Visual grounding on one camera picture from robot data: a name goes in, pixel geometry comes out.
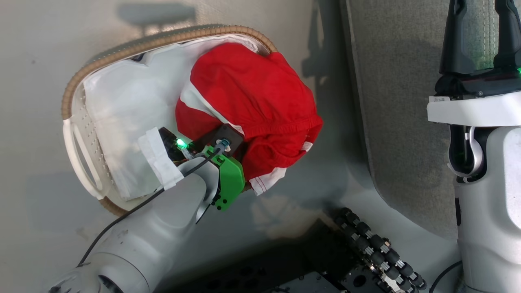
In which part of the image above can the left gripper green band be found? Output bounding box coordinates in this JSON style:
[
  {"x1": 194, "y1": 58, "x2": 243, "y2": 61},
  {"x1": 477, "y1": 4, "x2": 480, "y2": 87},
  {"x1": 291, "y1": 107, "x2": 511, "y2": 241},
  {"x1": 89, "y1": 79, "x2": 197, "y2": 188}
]
[{"x1": 158, "y1": 126, "x2": 247, "y2": 212}]

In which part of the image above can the grey fabric sofa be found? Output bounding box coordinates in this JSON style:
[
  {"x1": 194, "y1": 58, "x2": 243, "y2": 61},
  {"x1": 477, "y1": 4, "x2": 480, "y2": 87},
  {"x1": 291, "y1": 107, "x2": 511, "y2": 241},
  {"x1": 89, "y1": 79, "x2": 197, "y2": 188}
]
[{"x1": 339, "y1": 0, "x2": 521, "y2": 241}]

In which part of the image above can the white basket liner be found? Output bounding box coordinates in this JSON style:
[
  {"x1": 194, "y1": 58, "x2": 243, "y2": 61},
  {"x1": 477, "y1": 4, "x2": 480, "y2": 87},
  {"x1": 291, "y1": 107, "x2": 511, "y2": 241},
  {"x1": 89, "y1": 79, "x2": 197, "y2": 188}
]
[{"x1": 62, "y1": 33, "x2": 261, "y2": 201}]

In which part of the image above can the thin black cable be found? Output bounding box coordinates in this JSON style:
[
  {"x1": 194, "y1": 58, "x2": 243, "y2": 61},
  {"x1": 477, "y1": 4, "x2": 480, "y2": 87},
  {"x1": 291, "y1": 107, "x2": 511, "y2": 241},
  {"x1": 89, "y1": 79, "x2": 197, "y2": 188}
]
[{"x1": 429, "y1": 260, "x2": 464, "y2": 293}]

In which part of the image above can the red garment white trim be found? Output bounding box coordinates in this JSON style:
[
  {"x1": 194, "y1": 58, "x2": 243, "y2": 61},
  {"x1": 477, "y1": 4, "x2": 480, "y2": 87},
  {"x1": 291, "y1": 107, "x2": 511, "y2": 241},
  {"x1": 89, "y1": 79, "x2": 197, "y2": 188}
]
[{"x1": 175, "y1": 42, "x2": 324, "y2": 197}]

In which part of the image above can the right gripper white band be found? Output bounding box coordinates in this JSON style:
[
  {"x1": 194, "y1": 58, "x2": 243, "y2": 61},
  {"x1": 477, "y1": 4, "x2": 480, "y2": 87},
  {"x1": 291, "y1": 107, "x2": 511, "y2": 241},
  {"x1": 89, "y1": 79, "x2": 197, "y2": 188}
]
[{"x1": 427, "y1": 0, "x2": 521, "y2": 127}]

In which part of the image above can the wicker laundry basket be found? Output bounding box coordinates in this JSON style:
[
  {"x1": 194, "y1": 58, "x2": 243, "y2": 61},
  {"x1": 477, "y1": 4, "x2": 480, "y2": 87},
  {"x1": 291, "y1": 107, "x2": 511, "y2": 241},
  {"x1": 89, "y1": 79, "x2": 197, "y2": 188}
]
[{"x1": 61, "y1": 24, "x2": 280, "y2": 217}]

